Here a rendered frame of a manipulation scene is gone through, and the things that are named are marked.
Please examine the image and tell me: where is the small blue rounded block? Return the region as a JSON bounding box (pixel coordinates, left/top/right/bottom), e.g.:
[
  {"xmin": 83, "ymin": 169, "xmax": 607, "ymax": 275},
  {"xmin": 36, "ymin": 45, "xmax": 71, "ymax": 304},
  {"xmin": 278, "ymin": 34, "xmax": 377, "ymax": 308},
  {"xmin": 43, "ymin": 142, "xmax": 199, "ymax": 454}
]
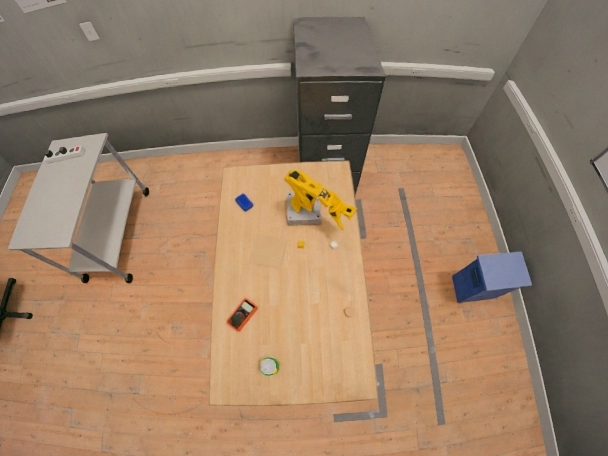
[{"xmin": 235, "ymin": 193, "xmax": 254, "ymax": 212}]

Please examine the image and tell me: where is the tan flat mat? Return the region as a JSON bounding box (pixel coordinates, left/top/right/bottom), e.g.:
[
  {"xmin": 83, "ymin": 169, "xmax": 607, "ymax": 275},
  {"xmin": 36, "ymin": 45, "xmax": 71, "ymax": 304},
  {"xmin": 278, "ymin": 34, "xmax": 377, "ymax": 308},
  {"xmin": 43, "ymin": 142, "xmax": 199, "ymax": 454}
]
[{"xmin": 249, "ymin": 234, "xmax": 287, "ymax": 269}]

